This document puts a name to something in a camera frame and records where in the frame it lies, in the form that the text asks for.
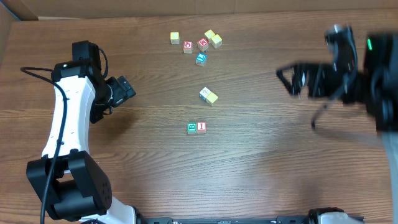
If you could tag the white blue picture block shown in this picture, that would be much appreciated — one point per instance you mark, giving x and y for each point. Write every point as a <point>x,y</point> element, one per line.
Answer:
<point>204,93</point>

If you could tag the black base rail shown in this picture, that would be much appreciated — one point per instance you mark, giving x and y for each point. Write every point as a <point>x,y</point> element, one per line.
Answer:
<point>327,215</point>

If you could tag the yellow block top right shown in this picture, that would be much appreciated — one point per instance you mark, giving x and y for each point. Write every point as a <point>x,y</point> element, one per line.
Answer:
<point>216,41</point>

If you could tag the white red letter block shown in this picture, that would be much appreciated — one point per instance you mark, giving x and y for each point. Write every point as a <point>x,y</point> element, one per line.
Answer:
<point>201,127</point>

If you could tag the yellow block near centre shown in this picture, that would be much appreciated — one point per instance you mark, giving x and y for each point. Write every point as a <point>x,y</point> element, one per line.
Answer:
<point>211,98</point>

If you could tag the cardboard box back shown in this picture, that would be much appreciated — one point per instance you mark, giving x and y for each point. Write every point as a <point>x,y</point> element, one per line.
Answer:
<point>34,9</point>

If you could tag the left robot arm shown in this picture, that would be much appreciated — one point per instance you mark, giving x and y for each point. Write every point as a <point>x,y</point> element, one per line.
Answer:
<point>66,179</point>

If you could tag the yellow block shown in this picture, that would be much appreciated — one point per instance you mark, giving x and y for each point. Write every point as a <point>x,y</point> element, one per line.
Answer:
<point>211,98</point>
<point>209,34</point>
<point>216,41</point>
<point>174,38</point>

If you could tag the far left yellow block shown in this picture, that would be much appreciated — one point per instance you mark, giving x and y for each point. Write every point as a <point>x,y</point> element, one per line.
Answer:
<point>174,38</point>

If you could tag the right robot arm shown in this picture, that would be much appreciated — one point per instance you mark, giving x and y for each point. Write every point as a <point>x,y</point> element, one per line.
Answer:
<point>375,86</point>

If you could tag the blue letter block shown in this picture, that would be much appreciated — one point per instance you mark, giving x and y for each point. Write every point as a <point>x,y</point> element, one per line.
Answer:
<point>201,59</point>

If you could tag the red letter E block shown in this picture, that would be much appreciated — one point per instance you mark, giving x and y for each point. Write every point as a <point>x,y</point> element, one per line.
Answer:
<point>203,45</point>

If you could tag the red letter block left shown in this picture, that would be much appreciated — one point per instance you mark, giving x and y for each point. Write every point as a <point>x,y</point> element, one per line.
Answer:
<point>188,47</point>

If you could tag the green letter B block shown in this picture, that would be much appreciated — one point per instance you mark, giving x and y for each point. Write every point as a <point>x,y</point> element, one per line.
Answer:
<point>191,128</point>

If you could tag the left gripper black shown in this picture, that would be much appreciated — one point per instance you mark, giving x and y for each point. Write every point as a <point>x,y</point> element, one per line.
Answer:
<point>122,88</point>

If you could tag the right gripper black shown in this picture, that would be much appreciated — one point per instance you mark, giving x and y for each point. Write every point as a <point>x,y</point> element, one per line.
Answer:
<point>318,73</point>

